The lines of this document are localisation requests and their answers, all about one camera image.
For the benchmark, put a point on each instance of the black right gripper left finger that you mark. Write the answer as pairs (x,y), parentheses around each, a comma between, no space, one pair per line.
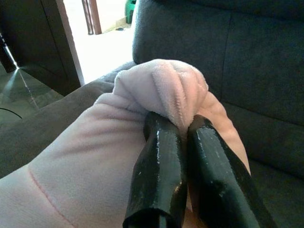
(159,171)

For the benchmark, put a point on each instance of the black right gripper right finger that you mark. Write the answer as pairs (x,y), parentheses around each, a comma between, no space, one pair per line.
(218,185)

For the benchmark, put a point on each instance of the pink fleece pillow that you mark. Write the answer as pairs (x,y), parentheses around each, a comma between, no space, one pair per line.
(90,161)

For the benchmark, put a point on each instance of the grey-purple fabric sofa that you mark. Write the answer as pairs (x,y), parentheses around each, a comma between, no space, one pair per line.
(261,71)

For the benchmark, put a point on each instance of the green plastic stool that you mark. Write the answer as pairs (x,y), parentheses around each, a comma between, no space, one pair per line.
(131,10)

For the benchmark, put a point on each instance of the dark wooden cabinet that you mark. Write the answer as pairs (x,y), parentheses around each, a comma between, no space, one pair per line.
(38,40)

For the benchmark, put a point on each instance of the red-brown door post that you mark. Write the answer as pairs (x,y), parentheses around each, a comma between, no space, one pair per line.
(95,16)

